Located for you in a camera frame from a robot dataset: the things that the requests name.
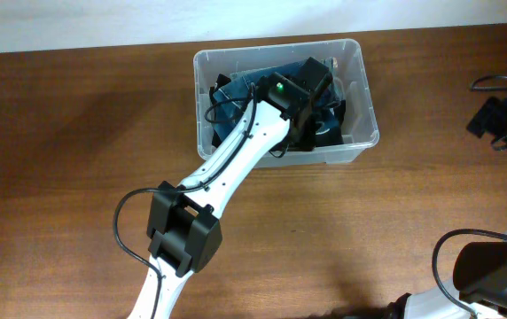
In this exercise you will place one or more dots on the white-black left gripper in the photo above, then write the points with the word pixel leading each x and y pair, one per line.
pixel 308 140

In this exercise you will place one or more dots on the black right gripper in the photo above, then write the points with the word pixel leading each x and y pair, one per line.
pixel 487 117

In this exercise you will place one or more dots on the light blue jeans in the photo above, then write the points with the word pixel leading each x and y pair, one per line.
pixel 331 63

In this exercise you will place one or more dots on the dark blue jeans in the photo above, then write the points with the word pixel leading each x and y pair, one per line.
pixel 230 99

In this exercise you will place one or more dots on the dark green-black garment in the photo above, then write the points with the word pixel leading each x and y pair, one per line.
pixel 329 120

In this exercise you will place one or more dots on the black garment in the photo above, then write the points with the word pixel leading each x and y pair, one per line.
pixel 221 81

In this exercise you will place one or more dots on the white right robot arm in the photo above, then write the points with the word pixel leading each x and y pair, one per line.
pixel 478 287

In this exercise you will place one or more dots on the clear plastic storage container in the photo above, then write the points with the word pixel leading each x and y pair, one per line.
pixel 359 129

